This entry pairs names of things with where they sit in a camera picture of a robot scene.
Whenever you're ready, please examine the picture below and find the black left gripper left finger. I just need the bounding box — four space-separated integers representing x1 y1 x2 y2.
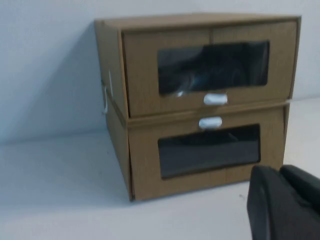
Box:
247 164 320 240

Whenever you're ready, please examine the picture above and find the cardboard drawer with curved window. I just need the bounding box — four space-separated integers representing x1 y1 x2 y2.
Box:
121 20 299 117

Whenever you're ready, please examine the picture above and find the white plastic drawer handle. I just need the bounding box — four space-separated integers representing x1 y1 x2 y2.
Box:
198 116 223 130
202 92 229 106

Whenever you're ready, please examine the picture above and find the lower brown cardboard drawer box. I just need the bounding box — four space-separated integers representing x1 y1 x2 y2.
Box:
104 99 291 201

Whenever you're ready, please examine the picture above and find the white plastic strap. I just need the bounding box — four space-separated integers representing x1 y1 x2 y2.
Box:
101 70 114 115

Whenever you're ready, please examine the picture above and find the cardboard drawer with rectangular window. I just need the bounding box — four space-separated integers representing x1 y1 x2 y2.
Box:
127 106 286 200

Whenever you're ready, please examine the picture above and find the cardboard shoe box sleeve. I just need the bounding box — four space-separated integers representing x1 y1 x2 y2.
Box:
94 13 302 119

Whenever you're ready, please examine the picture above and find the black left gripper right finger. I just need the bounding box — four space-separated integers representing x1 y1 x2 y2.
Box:
279 164 320 212

